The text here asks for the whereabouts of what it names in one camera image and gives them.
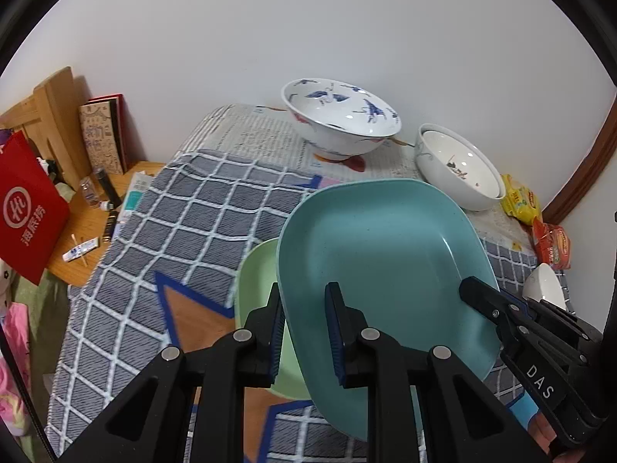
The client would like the pink floral bag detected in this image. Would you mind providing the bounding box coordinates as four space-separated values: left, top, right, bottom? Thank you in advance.
0 300 33 437

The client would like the white teal box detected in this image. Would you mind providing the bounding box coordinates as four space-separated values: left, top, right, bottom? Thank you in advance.
118 171 154 226

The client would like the small white tube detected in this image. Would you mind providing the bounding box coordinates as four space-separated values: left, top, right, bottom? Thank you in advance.
63 237 99 262

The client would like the brown wooden door frame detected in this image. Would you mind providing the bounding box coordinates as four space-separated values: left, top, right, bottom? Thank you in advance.
543 103 617 225

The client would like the white ceramic bowl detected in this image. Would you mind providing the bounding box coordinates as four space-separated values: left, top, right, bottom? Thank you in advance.
522 264 567 311

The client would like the green square plate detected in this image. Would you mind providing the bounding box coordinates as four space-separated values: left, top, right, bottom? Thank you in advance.
232 237 315 402

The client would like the white panda plush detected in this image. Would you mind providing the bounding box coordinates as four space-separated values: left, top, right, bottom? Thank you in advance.
0 260 13 311

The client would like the teal square plate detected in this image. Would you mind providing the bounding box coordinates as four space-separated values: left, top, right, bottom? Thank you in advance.
277 179 500 440

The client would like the patterned book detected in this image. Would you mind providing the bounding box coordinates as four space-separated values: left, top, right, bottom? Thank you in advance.
78 94 129 174

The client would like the yellow snack bag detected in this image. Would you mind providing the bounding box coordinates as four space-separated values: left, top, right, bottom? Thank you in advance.
501 174 542 226

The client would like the grey checked tablecloth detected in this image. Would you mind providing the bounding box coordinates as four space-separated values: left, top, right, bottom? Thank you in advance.
47 150 536 462

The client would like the large white patterned bowl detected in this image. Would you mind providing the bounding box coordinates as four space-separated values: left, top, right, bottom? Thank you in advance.
415 123 505 212

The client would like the right hand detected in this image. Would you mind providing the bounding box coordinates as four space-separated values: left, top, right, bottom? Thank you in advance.
527 412 556 454

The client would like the blue crane pattern bowl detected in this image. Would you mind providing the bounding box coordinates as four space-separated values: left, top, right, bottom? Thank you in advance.
280 78 401 161

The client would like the dark lipstick tube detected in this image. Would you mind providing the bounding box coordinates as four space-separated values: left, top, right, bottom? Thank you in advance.
94 167 121 209

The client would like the red paper shopping bag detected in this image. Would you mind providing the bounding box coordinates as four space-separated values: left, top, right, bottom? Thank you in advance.
0 132 70 284

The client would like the red snack bag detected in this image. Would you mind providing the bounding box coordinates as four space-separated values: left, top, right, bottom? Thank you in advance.
531 218 571 271

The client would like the wooden side table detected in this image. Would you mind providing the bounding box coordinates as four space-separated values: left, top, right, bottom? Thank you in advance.
45 160 167 287

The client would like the small glass bottle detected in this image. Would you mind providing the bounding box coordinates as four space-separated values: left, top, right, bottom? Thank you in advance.
79 177 99 208

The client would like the wooden chair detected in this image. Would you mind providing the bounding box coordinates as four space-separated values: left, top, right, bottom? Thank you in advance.
1 66 92 190

